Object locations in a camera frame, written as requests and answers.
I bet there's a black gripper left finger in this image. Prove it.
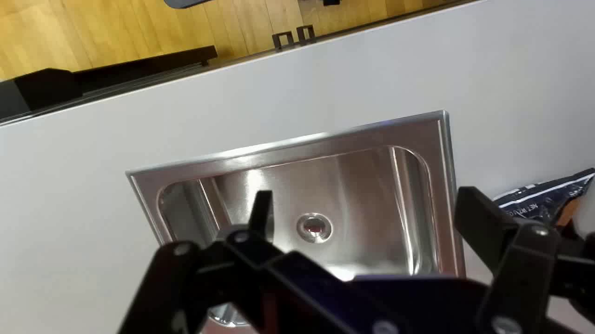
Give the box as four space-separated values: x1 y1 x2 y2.
117 190 373 334

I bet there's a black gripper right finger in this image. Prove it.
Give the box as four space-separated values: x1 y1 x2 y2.
453 186 595 334

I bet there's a dark blue chip packet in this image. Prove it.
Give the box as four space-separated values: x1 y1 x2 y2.
490 168 595 232

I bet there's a round metal sink drain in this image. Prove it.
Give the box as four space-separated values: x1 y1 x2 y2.
295 212 334 245

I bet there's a stainless steel sink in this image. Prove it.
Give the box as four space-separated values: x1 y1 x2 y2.
126 110 468 329

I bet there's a black furniture base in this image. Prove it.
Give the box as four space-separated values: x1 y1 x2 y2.
0 45 219 123

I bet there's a small black bracket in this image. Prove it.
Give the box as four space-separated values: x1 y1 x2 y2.
271 23 315 52

